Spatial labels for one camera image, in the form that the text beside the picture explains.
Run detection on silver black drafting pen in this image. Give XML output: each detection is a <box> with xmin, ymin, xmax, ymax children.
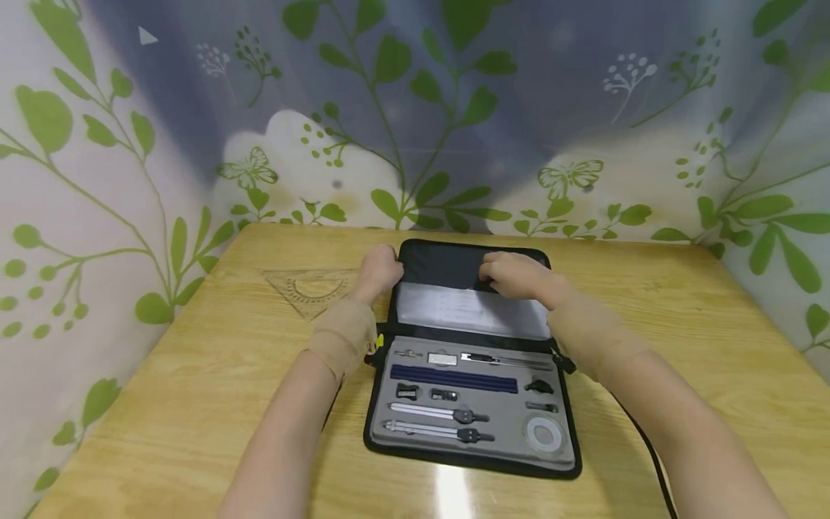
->
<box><xmin>460</xmin><ymin>352</ymin><xmax>553</xmax><ymax>372</ymax></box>

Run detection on person's left forearm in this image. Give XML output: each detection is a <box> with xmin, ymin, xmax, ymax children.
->
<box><xmin>218</xmin><ymin>294</ymin><xmax>378</xmax><ymax>519</ymax></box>

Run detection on person's right forearm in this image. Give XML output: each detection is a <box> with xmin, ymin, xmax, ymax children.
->
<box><xmin>546</xmin><ymin>274</ymin><xmax>790</xmax><ymax>519</ymax></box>

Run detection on person's left hand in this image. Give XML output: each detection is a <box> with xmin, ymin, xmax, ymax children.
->
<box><xmin>352</xmin><ymin>244</ymin><xmax>405</xmax><ymax>306</ymax></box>

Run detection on silver compass, smooth legs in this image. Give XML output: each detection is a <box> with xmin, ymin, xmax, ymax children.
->
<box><xmin>388</xmin><ymin>402</ymin><xmax>491</xmax><ymax>425</ymax></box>

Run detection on black zippered drafting case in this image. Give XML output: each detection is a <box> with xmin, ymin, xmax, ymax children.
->
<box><xmin>363</xmin><ymin>239</ymin><xmax>584</xmax><ymax>480</ymax></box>

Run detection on round transparent white disc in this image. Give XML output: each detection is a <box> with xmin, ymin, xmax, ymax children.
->
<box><xmin>523</xmin><ymin>415</ymin><xmax>568</xmax><ymax>456</ymax></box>

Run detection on person's right hand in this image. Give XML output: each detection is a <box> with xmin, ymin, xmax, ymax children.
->
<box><xmin>478</xmin><ymin>251</ymin><xmax>570</xmax><ymax>311</ymax></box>

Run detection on grey foam insert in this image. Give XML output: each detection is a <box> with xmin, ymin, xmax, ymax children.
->
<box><xmin>370</xmin><ymin>336</ymin><xmax>577</xmax><ymax>471</ymax></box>

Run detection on silver compass, jointed legs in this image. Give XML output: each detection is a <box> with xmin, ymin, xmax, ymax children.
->
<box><xmin>383</xmin><ymin>420</ymin><xmax>495</xmax><ymax>443</ymax></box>

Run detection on transparent triangular set square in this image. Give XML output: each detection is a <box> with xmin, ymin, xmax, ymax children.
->
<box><xmin>262</xmin><ymin>269</ymin><xmax>361</xmax><ymax>321</ymax></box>

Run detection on blue pencils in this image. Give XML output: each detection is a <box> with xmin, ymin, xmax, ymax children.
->
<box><xmin>390</xmin><ymin>364</ymin><xmax>519</xmax><ymax>394</ymax></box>

